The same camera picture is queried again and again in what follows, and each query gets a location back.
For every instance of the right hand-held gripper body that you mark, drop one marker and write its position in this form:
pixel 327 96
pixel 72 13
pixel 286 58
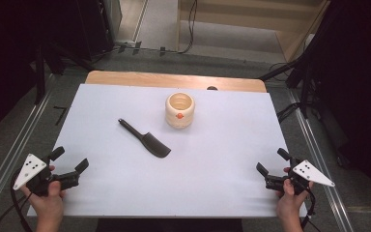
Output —
pixel 310 172

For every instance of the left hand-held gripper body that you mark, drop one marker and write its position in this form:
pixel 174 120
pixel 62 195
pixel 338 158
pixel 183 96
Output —
pixel 32 167

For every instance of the black spatula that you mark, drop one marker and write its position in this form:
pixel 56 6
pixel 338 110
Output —
pixel 151 145

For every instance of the cream ribbed cup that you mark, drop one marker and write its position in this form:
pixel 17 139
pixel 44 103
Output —
pixel 174 121

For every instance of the person's right hand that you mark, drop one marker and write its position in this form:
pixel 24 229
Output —
pixel 290 204

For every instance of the person's left hand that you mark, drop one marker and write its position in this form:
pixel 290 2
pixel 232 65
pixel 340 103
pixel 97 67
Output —
pixel 48 206

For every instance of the white board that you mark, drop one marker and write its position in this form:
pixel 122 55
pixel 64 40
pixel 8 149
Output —
pixel 206 167

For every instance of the black metal stand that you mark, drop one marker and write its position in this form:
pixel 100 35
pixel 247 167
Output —
pixel 40 74
pixel 306 87

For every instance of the wooden table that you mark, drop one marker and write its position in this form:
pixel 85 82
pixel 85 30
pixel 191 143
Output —
pixel 141 79

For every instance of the person's dark clothing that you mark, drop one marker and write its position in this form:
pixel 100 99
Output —
pixel 170 225

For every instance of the dark cabinet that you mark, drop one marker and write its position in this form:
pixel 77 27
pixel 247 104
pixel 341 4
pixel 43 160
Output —
pixel 93 25

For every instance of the light wooden shelf unit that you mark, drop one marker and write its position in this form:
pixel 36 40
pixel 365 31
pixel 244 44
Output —
pixel 238 22

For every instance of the metal floor rail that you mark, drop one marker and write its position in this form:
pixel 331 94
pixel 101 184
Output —
pixel 16 148
pixel 322 167

